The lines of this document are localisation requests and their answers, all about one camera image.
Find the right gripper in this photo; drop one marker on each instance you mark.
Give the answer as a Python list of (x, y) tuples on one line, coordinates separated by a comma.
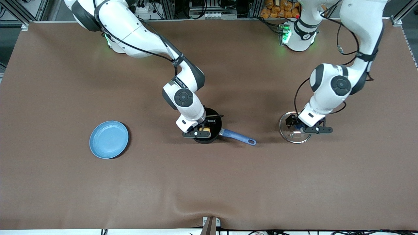
[(210, 123)]

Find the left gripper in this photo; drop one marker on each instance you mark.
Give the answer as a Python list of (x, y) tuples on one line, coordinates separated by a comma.
[(290, 121)]

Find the glass lid with blue knob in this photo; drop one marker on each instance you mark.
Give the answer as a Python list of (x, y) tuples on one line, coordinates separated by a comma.
[(292, 137)]

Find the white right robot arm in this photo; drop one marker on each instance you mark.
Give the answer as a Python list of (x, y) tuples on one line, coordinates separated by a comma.
[(130, 29)]

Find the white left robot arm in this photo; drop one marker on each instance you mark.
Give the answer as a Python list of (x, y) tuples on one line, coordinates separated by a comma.
[(362, 19)]

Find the round blue plate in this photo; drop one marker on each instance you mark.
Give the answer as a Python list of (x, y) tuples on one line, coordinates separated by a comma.
[(109, 139)]

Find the white terminal block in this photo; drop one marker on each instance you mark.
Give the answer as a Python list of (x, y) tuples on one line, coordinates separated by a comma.
[(213, 15)]

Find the pile of orange round items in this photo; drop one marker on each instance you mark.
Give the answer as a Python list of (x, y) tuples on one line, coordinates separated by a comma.
[(277, 9)]

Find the white power strip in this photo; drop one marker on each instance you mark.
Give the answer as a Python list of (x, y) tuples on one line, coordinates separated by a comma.
[(142, 7)]

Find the metal table edge mount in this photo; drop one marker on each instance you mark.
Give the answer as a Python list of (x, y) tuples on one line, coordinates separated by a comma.
[(211, 226)]

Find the aluminium frame post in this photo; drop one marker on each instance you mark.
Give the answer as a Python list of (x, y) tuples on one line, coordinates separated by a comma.
[(255, 8), (169, 9)]

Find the metal table corner bracket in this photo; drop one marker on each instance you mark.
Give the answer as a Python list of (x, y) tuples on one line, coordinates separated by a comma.
[(397, 21), (25, 26)]

